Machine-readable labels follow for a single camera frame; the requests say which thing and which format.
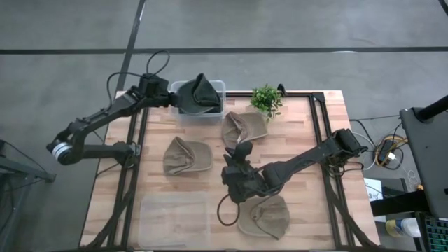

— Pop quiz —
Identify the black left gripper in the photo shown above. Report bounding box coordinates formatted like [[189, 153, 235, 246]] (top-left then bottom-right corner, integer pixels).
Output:
[[138, 73, 181, 108]]

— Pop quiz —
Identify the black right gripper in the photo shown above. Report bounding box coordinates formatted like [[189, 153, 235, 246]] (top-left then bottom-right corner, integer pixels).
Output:
[[220, 140, 270, 204]]

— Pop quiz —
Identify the beige fabric hat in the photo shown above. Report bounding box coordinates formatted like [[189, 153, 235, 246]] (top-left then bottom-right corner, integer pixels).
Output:
[[237, 194, 291, 241], [162, 136, 214, 176], [221, 111, 269, 150]]

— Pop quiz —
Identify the clear plastic storage bin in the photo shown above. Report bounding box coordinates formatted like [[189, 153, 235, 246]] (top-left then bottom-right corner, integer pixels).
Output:
[[170, 79, 227, 125], [138, 191, 211, 250]]

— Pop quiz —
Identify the green plant in white pot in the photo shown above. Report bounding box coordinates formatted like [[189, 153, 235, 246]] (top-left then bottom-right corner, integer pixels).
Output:
[[250, 84, 284, 122]]

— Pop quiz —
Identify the white paper sheet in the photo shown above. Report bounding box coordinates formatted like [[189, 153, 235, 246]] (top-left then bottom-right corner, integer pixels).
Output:
[[363, 177, 385, 203]]

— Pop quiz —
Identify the black power adapter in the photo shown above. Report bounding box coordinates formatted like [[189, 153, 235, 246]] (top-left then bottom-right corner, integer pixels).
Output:
[[377, 139, 396, 165]]

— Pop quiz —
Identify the grey metal chair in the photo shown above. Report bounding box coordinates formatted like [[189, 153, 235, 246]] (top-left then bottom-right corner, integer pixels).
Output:
[[0, 139, 57, 252]]

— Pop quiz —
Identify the black box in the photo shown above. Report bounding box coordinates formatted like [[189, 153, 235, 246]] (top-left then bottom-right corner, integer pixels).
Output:
[[370, 177, 431, 217]]

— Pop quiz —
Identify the white plastic bottle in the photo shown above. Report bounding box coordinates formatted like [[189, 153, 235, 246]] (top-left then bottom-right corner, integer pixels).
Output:
[[384, 216, 423, 239]]

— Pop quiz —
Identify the dark grey computer cart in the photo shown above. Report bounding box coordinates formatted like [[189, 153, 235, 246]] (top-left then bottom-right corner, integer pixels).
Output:
[[400, 104, 448, 218]]

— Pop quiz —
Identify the black pole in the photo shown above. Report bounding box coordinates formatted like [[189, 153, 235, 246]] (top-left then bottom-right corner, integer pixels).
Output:
[[415, 94, 448, 123]]

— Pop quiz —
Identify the black keyboard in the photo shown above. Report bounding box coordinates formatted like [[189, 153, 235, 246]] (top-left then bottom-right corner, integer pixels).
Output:
[[416, 213, 448, 252]]

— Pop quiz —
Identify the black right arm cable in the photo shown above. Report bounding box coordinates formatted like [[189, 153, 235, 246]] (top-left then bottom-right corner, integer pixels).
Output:
[[216, 193, 242, 227]]

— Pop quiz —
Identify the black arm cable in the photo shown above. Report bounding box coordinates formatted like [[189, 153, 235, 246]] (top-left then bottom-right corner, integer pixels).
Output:
[[216, 193, 242, 227], [106, 50, 172, 106]]

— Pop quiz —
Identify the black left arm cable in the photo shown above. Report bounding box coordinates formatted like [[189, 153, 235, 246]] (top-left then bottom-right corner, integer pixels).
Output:
[[106, 50, 172, 106]]

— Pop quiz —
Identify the black aluminium rig frame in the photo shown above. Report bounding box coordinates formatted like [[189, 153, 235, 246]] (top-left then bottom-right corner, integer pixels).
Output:
[[82, 83, 379, 251]]

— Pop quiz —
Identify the yellow cable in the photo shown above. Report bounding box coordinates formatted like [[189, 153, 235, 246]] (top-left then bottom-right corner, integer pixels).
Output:
[[374, 136, 410, 168]]

